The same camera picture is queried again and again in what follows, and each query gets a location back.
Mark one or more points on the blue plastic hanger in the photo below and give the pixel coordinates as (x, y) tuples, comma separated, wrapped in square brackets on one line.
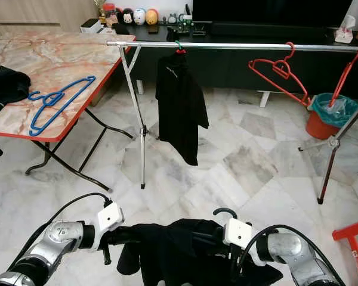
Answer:
[(51, 99)]

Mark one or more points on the green-hooked red hanger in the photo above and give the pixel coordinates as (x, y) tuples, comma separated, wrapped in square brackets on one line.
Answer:
[(179, 52)]

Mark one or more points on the red plastic hanger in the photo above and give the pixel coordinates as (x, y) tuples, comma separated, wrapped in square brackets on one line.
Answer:
[(288, 58), (345, 80)]

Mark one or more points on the red plastic stool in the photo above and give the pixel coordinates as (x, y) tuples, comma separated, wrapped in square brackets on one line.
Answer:
[(355, 229)]

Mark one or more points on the orange bin green liner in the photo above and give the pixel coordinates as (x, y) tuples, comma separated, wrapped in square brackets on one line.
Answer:
[(319, 126)]

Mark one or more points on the crumpled black garment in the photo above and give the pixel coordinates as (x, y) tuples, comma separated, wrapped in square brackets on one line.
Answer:
[(6, 89)]

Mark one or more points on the black TV console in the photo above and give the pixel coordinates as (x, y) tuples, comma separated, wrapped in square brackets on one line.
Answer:
[(232, 70)]

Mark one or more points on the white rectangular box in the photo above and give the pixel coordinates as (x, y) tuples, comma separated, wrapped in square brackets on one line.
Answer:
[(90, 27)]

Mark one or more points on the silver metal clothes rack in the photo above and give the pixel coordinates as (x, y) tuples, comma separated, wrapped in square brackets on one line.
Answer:
[(232, 45)]

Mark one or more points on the black Mickey plush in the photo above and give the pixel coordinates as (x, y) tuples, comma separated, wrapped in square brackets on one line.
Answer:
[(127, 16)]

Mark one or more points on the white round plush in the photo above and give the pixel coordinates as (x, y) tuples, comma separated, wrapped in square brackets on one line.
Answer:
[(139, 16)]

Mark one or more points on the glass jar red lid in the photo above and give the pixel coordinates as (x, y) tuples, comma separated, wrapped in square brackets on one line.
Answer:
[(109, 14)]

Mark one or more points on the yellow round plush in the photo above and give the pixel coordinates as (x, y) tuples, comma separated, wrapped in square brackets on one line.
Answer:
[(152, 16)]

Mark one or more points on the green circuit board device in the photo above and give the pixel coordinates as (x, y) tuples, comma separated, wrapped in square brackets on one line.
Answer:
[(186, 22)]

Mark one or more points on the black soundbar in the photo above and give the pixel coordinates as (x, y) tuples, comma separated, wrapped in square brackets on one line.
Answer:
[(274, 30)]

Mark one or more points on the beige wooden cabinet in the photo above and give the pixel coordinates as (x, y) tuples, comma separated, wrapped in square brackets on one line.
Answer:
[(36, 13)]

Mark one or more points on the white tissue box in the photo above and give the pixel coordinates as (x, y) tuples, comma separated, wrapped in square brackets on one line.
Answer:
[(345, 34)]

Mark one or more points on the black flat-screen television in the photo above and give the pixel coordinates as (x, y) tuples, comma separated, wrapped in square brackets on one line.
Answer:
[(268, 11)]

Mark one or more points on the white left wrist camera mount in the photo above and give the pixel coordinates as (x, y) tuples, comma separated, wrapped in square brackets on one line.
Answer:
[(109, 217)]

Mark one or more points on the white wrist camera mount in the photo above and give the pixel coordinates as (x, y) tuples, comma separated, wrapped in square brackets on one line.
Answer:
[(109, 217), (238, 233)]

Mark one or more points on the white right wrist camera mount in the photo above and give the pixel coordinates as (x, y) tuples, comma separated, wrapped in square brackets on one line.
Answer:
[(238, 233)]

